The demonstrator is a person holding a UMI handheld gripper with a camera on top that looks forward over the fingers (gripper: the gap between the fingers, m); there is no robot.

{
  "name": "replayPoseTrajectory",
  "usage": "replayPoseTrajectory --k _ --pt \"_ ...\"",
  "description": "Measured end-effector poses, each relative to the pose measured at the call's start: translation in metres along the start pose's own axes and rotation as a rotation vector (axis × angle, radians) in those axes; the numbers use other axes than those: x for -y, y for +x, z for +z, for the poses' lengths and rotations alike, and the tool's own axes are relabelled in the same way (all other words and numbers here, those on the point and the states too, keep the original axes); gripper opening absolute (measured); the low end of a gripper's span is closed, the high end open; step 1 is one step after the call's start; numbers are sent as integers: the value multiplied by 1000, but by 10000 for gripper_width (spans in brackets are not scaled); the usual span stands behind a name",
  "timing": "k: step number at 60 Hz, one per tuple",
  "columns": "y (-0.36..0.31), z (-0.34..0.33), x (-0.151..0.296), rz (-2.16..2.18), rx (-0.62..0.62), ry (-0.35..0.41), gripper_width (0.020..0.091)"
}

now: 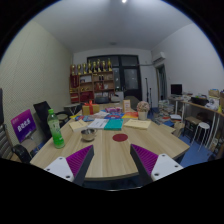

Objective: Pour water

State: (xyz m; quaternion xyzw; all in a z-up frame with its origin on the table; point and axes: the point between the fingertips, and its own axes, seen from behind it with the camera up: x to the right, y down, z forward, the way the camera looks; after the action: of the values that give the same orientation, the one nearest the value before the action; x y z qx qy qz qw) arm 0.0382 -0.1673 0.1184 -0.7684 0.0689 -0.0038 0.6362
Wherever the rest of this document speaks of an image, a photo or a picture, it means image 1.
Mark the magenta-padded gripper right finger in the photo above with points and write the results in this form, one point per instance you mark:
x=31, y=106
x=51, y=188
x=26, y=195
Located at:
x=165, y=165

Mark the white book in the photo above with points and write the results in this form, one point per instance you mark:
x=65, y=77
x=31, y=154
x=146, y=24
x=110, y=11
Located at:
x=98, y=123

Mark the grey striped chair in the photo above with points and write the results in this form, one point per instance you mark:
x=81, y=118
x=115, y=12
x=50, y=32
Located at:
x=5, y=143

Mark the white wall air conditioner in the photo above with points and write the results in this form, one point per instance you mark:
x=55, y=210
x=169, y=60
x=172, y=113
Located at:
x=159, y=57

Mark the long wooden side desk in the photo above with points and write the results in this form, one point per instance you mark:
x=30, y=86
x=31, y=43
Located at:
x=203, y=107

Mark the pink box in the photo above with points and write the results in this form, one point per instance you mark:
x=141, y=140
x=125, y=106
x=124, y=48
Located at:
x=114, y=109

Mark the small cream book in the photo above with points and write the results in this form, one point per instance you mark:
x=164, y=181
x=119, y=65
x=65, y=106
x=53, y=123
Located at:
x=77, y=125

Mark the blue patterned book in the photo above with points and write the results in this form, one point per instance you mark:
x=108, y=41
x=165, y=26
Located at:
x=84, y=118

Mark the small steel cup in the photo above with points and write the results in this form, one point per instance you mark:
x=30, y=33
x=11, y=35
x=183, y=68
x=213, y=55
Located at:
x=88, y=135

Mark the white round stool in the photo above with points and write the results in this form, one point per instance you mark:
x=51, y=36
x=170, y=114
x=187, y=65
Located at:
x=203, y=126

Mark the purple sign board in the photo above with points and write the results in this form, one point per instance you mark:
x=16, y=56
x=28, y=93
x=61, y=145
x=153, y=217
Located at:
x=23, y=125

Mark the standing orange card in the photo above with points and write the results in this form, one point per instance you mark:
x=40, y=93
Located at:
x=126, y=105

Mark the pink flowers in white pot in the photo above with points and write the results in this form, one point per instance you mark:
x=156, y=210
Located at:
x=143, y=107

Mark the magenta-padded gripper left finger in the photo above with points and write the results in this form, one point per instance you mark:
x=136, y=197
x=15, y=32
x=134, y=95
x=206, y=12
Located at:
x=58, y=166

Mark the green drink bottle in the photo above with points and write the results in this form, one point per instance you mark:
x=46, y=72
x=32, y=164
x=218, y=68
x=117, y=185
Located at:
x=56, y=131

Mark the dark glass double door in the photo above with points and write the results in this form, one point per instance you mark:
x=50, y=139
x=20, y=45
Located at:
x=130, y=80

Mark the black computer monitor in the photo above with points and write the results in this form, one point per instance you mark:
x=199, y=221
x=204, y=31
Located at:
x=176, y=89

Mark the black office chair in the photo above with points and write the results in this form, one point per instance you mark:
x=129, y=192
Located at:
x=41, y=115

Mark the teal book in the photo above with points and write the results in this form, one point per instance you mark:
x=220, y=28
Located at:
x=114, y=124

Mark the flat round red coaster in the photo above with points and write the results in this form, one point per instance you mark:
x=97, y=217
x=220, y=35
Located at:
x=120, y=137

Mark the dark wooden stool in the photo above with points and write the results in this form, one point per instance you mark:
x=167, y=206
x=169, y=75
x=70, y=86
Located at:
x=193, y=120

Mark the wooden shelf unit with trophies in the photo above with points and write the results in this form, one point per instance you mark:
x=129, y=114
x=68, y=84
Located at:
x=95, y=85

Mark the yellow gift box, red ribbon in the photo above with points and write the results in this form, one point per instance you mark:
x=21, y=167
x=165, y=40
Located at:
x=90, y=108

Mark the orange red book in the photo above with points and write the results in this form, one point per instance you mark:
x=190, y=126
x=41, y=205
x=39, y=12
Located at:
x=130, y=115

